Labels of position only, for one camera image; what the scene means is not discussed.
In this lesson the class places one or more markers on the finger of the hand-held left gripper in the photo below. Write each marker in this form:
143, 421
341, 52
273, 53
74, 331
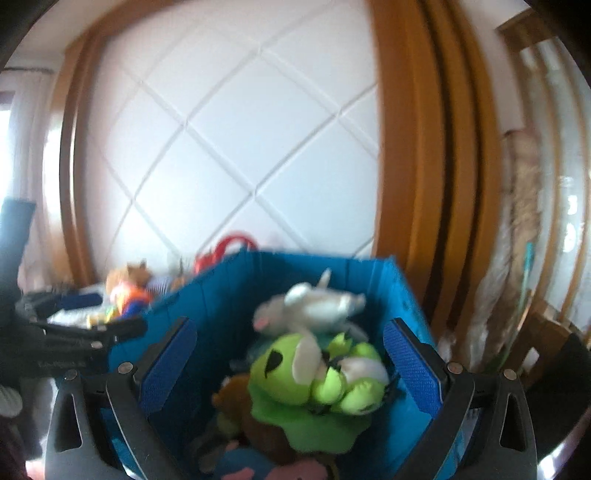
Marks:
101, 328
69, 302

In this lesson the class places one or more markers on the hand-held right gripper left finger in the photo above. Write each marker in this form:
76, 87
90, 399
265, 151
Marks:
166, 364

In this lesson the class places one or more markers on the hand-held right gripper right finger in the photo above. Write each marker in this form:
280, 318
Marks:
411, 364

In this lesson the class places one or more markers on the blue fabric storage container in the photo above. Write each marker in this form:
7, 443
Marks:
221, 314

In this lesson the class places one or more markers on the lime green plush toy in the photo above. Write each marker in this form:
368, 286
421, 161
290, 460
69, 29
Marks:
286, 369

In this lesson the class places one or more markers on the pile of plush toys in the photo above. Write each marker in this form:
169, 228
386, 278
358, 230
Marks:
129, 288

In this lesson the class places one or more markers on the brown plush toy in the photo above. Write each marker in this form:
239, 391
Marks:
258, 424

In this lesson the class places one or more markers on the white plush toy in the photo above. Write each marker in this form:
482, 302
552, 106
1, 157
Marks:
314, 302

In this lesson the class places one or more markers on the white curtain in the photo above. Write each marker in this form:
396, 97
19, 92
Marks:
32, 161

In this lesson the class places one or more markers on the red handbag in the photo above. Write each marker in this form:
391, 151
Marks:
226, 251

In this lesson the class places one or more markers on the wooden chair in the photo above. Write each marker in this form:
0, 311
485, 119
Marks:
540, 341

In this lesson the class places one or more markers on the blue and pink plush toy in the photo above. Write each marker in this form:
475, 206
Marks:
277, 470

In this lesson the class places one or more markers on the beige patterned rolled mat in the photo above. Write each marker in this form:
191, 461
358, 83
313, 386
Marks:
524, 194

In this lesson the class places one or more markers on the wooden slatted partition screen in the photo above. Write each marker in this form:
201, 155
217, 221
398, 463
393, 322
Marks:
563, 138

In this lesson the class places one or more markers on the wooden wall trim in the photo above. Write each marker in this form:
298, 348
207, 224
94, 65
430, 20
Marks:
74, 161

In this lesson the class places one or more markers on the wooden door frame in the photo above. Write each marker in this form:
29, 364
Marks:
429, 138

